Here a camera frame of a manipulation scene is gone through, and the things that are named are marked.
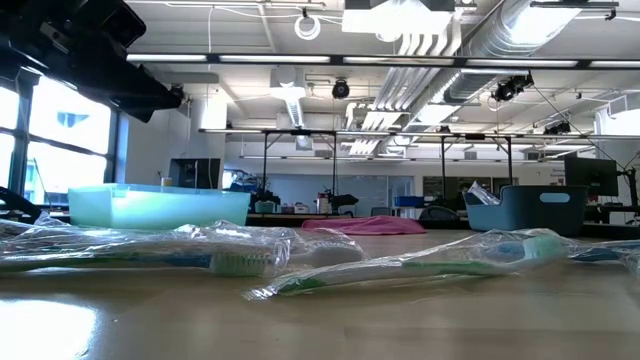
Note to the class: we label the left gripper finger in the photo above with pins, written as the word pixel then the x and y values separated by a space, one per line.
pixel 135 97

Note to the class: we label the dark computer monitor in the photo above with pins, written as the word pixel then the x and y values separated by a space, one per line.
pixel 590 175
pixel 195 172

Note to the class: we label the light teal translucent tray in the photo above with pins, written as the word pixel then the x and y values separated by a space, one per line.
pixel 150 210

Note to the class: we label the ceiling light strip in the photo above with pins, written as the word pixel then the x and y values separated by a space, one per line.
pixel 275 59

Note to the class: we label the white ceiling louvre panels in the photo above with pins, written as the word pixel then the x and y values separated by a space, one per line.
pixel 390 100

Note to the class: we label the magenta microfibre cloth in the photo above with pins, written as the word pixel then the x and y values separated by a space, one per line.
pixel 365 226

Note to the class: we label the blue storage crate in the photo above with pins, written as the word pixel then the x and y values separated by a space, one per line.
pixel 407 201

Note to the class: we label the grey-blue plastic bin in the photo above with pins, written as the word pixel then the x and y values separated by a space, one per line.
pixel 525 212

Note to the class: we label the black ceiling camera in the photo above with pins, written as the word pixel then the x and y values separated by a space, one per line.
pixel 557 129
pixel 340 90
pixel 178 91

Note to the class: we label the black gantry frame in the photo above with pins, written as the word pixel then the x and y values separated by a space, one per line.
pixel 300 132

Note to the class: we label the black ceiling camera rig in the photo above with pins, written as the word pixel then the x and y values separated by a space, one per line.
pixel 510 89

